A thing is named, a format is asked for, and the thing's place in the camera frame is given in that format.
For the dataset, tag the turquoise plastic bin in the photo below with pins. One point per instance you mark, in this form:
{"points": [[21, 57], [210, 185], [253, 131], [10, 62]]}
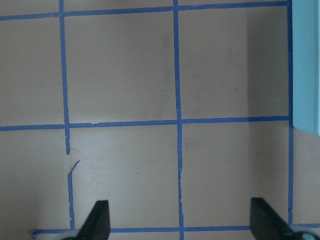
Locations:
{"points": [[306, 65]]}

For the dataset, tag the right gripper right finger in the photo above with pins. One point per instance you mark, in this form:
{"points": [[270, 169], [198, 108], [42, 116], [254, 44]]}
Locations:
{"points": [[266, 224]]}

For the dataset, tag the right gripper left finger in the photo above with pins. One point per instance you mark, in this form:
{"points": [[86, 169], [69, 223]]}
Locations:
{"points": [[97, 225]]}

